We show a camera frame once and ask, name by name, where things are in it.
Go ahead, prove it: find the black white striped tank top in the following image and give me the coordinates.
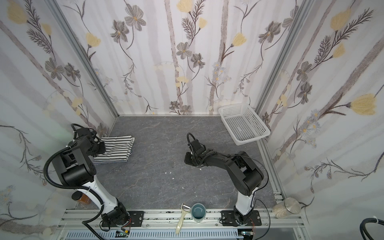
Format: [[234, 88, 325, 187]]
[[94, 136, 135, 165]]

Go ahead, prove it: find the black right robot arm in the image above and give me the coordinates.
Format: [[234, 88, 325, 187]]
[[185, 139, 264, 227]]

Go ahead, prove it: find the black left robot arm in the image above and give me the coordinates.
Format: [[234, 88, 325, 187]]
[[44, 124, 131, 227]]

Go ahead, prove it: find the teal ceramic cup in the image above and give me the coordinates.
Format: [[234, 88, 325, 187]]
[[191, 203, 207, 223]]

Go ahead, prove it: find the white plastic laundry basket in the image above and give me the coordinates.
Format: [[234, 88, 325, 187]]
[[219, 104, 271, 146]]

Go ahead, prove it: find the amber spice jar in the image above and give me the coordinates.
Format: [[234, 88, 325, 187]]
[[71, 191, 92, 205]]

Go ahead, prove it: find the clear glass jar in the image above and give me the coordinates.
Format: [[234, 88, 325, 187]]
[[272, 198, 301, 219]]

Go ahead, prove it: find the cream handled peeler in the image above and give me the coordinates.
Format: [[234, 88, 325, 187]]
[[175, 204, 191, 235]]

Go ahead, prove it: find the aluminium mounting rail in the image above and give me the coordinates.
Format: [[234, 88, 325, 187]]
[[55, 208, 310, 240]]

